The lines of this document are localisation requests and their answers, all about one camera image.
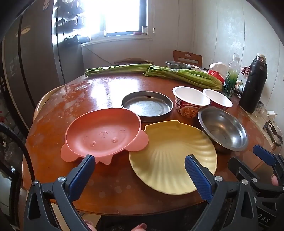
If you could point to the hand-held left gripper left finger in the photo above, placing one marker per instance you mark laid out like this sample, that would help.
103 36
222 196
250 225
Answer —
82 175

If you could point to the black thermos flask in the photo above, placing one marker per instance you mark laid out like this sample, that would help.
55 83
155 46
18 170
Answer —
253 88

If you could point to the small steel basin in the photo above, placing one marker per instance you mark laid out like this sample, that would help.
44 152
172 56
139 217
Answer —
177 64

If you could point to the black metal clip tool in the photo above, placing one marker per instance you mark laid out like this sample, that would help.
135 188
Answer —
269 131

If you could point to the person's right hand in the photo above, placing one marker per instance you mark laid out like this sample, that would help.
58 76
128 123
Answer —
275 180

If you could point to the yellow shell-shaped plate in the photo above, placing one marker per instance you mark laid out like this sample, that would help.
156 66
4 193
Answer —
166 151

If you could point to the refrigerator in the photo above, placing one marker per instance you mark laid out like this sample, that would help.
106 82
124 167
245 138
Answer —
33 55

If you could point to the steel pan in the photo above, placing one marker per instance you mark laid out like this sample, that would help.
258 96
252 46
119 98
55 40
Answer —
146 106

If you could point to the white plastic bag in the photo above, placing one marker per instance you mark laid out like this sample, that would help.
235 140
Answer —
218 66

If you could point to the red flower decoration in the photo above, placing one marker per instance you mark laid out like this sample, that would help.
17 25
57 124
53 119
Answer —
245 70

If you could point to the window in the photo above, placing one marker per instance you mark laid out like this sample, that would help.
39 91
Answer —
119 15

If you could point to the light wooden curved chair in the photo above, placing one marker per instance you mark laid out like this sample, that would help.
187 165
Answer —
42 100

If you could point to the small white-capped bottle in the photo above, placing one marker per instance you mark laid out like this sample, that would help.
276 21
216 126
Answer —
239 87

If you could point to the pink pig-face plate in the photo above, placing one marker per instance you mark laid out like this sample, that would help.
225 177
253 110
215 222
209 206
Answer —
99 133

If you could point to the wrapped celery bunch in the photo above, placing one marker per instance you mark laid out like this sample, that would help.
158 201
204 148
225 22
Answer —
188 76

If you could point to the wooden chair with cutout back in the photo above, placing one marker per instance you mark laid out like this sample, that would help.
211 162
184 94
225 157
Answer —
177 55

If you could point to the clear bottle with green label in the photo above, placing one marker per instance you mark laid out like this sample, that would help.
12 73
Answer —
229 84

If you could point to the red printed paper noodle bowl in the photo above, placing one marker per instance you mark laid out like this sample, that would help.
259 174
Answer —
217 97
190 97

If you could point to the white charger plug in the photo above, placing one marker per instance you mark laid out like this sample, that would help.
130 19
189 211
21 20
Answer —
271 114

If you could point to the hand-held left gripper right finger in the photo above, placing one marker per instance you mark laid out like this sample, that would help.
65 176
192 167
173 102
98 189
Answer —
197 175

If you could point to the red packet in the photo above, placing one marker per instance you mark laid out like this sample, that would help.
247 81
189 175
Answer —
216 74

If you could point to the glass jar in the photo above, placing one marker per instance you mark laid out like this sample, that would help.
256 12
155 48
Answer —
259 110

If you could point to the person's left hand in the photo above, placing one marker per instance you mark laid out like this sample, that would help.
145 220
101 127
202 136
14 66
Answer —
139 227

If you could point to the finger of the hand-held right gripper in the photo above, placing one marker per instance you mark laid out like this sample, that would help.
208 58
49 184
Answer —
241 171
264 155

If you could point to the steel bowl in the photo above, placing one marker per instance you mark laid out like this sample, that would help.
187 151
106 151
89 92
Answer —
221 128

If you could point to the dark curved-back chair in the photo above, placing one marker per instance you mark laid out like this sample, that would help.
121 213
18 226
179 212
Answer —
133 60

